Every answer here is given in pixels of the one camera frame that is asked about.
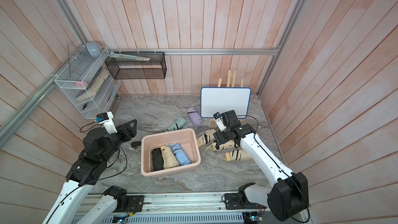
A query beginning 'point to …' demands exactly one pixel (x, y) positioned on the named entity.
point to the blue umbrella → (182, 158)
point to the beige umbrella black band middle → (227, 144)
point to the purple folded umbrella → (195, 117)
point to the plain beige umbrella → (169, 159)
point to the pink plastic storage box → (186, 139)
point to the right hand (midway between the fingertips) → (223, 131)
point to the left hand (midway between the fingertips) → (132, 124)
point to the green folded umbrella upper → (178, 125)
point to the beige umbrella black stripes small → (206, 138)
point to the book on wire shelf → (94, 85)
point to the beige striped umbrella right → (238, 155)
